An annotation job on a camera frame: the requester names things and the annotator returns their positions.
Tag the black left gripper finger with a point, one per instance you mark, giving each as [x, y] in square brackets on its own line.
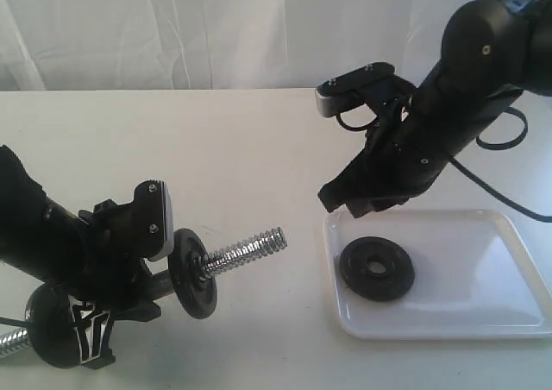
[90, 327]

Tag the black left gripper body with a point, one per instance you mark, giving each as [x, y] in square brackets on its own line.
[108, 269]

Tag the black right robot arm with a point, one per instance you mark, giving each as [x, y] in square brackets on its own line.
[492, 52]

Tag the white backdrop curtain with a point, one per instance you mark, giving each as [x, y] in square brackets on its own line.
[61, 45]

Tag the white rectangular tray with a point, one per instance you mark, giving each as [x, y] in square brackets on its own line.
[474, 278]

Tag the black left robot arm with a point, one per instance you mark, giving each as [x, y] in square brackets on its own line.
[36, 237]

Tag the black left-end weight plate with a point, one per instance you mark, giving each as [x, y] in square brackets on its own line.
[50, 328]

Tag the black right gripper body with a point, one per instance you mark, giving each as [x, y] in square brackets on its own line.
[404, 160]

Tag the chrome threaded dumbbell bar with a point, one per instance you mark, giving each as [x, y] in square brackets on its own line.
[159, 286]

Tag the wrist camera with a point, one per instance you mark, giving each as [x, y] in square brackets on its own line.
[151, 220]
[375, 85]

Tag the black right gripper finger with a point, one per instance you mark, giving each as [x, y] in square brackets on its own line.
[360, 206]
[347, 188]

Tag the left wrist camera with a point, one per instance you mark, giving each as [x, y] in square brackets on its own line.
[151, 220]

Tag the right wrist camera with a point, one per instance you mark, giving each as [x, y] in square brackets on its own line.
[375, 85]

